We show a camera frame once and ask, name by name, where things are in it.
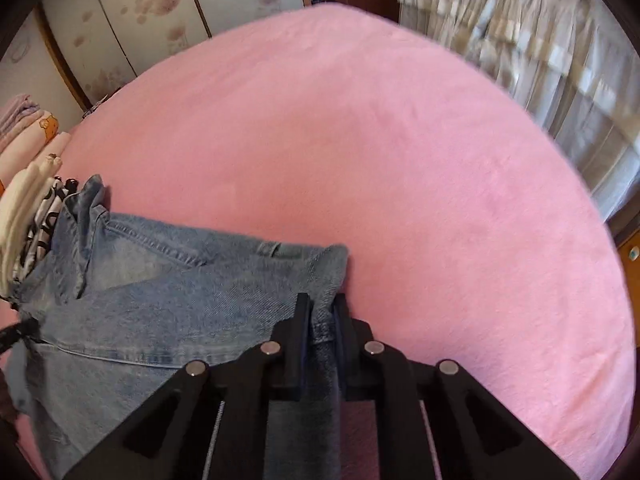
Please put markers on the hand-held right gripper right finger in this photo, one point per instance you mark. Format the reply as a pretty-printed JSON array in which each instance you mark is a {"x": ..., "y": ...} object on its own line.
[{"x": 342, "y": 330}]

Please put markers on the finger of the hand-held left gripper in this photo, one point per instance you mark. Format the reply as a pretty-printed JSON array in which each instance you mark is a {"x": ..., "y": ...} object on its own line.
[{"x": 20, "y": 334}]

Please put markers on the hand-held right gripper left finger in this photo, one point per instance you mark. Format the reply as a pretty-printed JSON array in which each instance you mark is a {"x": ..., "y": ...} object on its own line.
[{"x": 299, "y": 330}]

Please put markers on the blue denim jeans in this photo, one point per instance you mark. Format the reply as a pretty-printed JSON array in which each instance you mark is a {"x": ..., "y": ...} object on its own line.
[{"x": 150, "y": 310}]

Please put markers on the cream folded garment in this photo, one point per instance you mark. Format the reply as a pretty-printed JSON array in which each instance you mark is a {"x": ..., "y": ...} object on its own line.
[{"x": 20, "y": 210}]

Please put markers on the pink fleece bed blanket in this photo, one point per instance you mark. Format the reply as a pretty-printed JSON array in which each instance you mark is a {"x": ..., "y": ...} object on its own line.
[{"x": 375, "y": 185}]

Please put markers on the pink folded quilt orange print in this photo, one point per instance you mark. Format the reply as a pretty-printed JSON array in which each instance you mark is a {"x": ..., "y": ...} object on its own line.
[{"x": 30, "y": 140}]

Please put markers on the lilac folded blanket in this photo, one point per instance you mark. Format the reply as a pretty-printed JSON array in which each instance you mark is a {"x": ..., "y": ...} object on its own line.
[{"x": 17, "y": 110}]

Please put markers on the brown wooden cabinet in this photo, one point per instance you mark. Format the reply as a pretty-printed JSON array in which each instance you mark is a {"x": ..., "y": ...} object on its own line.
[{"x": 627, "y": 260}]

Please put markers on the bed with beige ruffled cover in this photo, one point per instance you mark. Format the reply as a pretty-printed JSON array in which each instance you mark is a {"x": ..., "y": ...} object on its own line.
[{"x": 525, "y": 35}]

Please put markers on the floral sliding door wardrobe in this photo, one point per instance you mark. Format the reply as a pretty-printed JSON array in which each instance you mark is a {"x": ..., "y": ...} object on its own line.
[{"x": 150, "y": 10}]

